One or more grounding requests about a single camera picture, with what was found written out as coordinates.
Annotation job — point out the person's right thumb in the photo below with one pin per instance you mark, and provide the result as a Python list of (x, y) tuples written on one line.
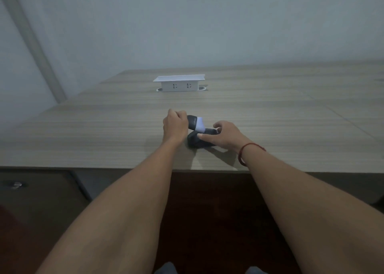
[(207, 136)]

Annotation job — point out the grey table leg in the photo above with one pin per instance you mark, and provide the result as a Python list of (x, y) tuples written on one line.
[(81, 186)]

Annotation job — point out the dark grey sock white band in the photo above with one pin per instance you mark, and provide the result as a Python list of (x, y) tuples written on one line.
[(196, 123)]

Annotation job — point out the person's left forearm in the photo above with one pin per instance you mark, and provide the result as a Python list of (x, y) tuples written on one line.
[(129, 204)]

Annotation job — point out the silver cabinet lock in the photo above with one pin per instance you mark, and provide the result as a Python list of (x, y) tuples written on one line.
[(13, 184)]

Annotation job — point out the grey partition frame post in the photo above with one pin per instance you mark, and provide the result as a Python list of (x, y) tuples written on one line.
[(33, 45)]

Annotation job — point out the person's left hand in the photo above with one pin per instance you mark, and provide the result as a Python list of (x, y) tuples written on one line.
[(174, 127)]

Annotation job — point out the person's left fingers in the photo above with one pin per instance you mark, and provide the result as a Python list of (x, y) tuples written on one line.
[(183, 118)]

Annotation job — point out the person's right hand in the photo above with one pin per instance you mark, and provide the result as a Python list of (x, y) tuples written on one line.
[(229, 137)]

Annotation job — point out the person's right forearm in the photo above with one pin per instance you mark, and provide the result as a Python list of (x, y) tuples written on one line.
[(303, 210)]

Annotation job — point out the white pop-up socket box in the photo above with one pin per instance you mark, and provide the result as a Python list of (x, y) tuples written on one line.
[(179, 83)]

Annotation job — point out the dark brown drawer cabinet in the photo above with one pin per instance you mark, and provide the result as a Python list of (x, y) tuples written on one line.
[(33, 219)]

